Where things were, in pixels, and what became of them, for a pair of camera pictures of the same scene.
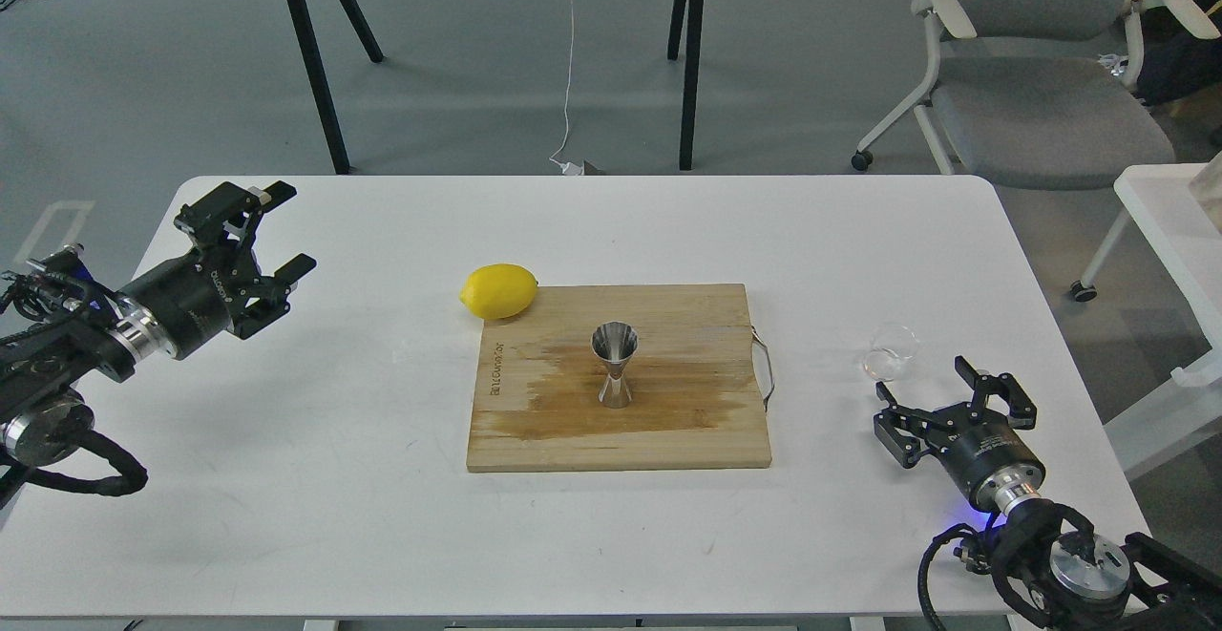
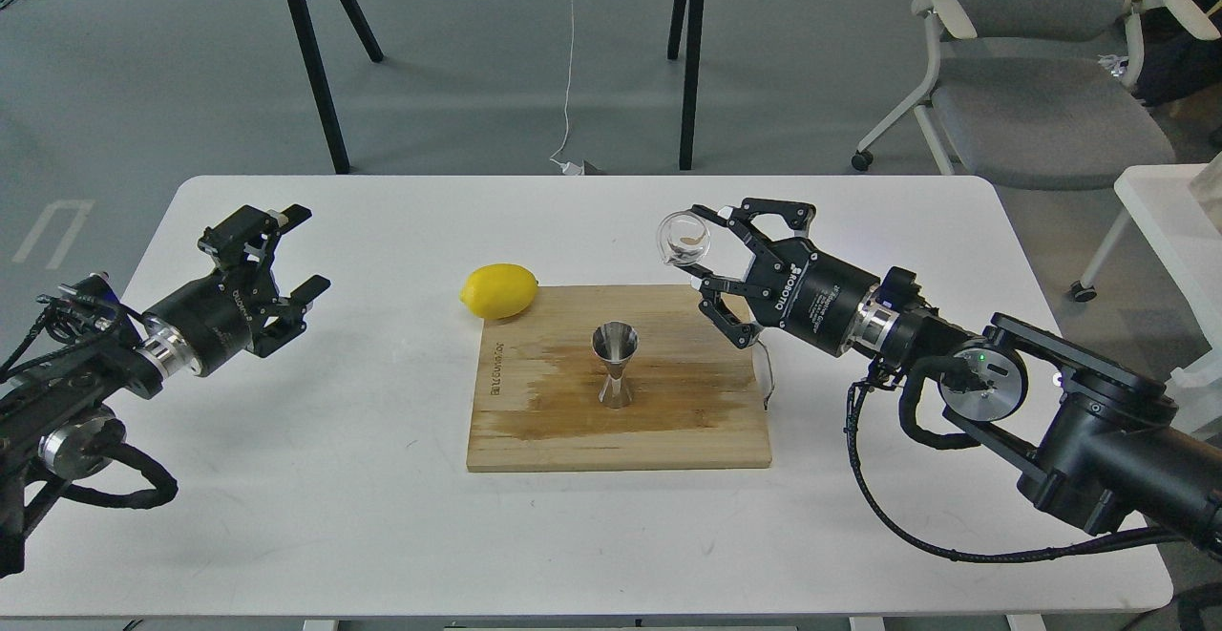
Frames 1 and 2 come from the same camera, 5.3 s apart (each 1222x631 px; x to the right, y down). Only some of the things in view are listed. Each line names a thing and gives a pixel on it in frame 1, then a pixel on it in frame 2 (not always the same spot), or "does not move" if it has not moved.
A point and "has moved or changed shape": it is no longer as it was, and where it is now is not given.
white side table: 1188,420 does not move
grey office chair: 1038,52 does not move
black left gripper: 196,298 to 237,308
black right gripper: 992,462 to 798,288
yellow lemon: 498,291 does not move
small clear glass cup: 891,346 has moved or changed shape
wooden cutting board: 693,383 does not move
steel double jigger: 616,343 does not move
